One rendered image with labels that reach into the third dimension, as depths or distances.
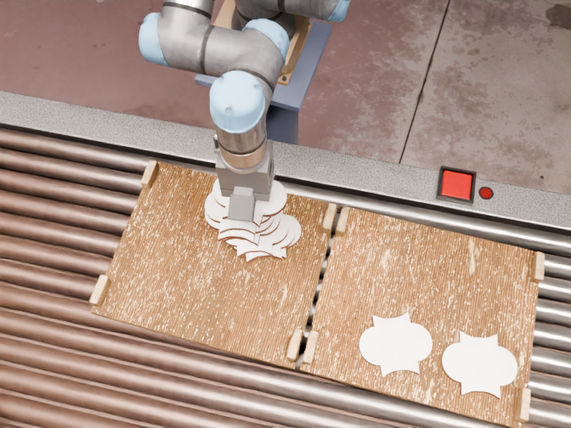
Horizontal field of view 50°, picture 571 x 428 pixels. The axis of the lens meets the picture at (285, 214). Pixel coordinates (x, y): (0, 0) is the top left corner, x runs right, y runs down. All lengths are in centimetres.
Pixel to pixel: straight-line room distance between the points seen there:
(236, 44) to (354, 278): 53
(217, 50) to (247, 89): 10
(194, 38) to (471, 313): 72
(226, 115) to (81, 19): 218
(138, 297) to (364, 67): 171
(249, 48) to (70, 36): 206
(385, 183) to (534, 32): 174
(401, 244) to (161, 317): 49
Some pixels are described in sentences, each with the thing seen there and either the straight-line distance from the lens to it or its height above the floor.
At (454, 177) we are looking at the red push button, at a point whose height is 93.
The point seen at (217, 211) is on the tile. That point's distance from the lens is 121.
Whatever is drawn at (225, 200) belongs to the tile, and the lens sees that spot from 112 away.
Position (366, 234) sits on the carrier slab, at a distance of 127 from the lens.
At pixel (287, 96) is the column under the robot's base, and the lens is 151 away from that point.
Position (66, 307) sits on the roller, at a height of 92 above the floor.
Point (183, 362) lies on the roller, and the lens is 122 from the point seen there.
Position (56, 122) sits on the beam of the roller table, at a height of 91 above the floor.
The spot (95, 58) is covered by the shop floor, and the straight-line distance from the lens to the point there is 283.
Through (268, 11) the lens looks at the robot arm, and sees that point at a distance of 140.
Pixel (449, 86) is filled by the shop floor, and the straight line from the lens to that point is 269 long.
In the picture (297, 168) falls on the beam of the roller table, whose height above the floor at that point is 92.
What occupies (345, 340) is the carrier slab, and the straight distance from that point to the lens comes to 119.
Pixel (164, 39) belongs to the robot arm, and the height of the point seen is 137.
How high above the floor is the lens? 209
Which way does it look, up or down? 65 degrees down
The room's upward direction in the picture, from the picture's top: 1 degrees counter-clockwise
